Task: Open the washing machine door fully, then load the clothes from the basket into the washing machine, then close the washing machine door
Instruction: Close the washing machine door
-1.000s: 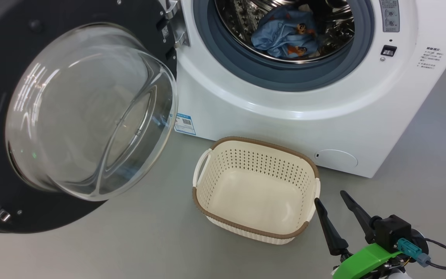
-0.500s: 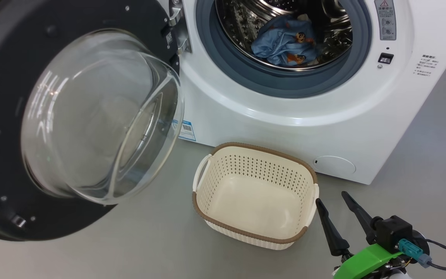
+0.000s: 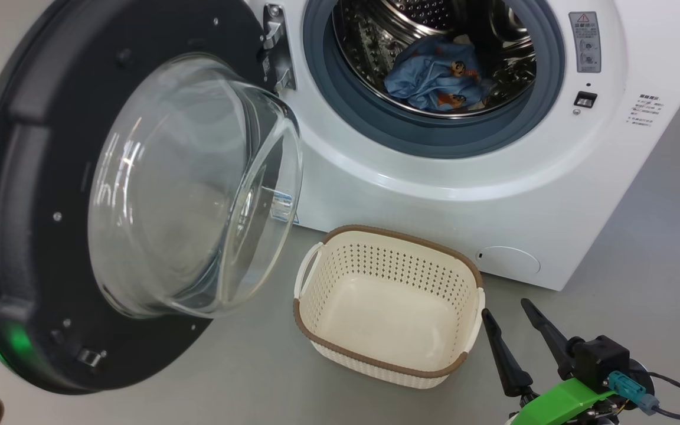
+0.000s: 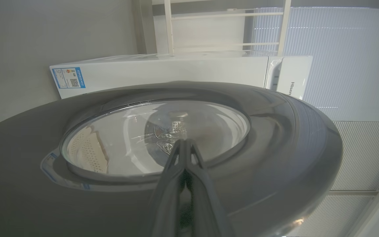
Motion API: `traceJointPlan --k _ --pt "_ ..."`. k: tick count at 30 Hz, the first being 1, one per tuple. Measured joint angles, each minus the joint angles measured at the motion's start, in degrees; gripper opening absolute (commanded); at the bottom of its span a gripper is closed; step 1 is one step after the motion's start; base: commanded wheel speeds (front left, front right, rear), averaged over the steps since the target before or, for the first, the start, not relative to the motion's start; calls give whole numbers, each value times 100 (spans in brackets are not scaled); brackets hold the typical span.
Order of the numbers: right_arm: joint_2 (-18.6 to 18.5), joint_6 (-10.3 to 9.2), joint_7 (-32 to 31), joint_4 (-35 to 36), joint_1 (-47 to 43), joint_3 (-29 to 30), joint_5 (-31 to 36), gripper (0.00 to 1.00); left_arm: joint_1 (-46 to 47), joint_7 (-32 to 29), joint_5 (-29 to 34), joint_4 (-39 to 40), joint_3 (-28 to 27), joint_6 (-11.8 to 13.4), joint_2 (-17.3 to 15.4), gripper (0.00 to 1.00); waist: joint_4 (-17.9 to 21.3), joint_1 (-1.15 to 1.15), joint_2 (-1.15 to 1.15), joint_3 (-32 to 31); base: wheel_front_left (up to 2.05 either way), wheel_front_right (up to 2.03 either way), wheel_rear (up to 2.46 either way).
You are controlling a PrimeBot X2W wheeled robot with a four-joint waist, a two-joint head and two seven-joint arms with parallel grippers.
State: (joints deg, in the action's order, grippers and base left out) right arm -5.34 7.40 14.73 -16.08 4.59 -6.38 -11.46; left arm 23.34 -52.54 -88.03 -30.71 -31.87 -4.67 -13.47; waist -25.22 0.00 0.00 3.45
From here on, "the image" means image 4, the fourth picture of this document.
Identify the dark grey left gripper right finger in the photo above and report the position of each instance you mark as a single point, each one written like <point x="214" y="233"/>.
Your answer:
<point x="206" y="204"/>

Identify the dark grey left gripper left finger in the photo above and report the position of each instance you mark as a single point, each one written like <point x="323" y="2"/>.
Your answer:
<point x="168" y="197"/>

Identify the dark grey washer door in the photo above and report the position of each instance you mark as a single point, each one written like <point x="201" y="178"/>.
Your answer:
<point x="275" y="164"/>

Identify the white front-load washing machine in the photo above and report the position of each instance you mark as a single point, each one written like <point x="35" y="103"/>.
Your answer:
<point x="176" y="70"/>

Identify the cream perforated laundry basket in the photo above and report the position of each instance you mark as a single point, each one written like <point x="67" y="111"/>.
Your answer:
<point x="89" y="153"/>

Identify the blue energy label sticker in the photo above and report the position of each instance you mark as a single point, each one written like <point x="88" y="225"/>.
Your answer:
<point x="69" y="78"/>

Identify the white railing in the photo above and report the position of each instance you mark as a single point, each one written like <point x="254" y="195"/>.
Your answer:
<point x="168" y="29"/>

